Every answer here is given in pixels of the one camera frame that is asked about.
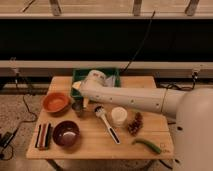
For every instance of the yellow banana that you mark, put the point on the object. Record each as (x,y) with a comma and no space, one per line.
(85,102)

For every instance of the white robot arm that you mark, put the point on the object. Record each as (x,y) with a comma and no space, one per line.
(193,111)

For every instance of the small metal cup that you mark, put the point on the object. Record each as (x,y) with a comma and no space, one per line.
(78,109)

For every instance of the grey folded cloth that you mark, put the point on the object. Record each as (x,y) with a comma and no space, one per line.
(110,81)

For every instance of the green plastic bin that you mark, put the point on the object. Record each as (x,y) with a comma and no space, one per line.
(79,74)

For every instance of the white round container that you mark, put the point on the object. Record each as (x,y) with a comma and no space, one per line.
(119,116)

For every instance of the wooden table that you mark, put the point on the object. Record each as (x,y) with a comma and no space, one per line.
(96,143)

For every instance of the bunch of dark grapes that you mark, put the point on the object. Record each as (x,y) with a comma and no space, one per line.
(136,124)

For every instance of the orange bowl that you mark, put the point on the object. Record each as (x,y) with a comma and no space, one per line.
(55,102)

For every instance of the dark maroon bowl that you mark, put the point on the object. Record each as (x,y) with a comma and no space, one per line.
(66,133)

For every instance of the green cucumber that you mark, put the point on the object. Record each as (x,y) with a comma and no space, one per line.
(149,144)

